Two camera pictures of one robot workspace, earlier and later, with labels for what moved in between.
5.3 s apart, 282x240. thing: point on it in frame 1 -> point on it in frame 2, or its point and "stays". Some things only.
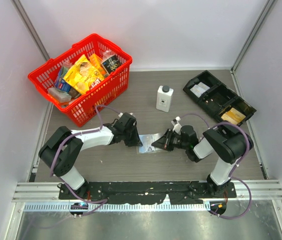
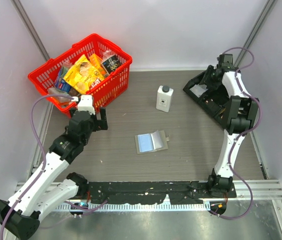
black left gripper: x=136 y=141 -> x=100 y=124
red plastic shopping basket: x=107 y=91 stays
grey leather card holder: x=146 y=140 stays
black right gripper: x=163 y=142 -> x=210 y=84
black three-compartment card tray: x=218 y=99 stays
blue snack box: x=60 y=83 stays
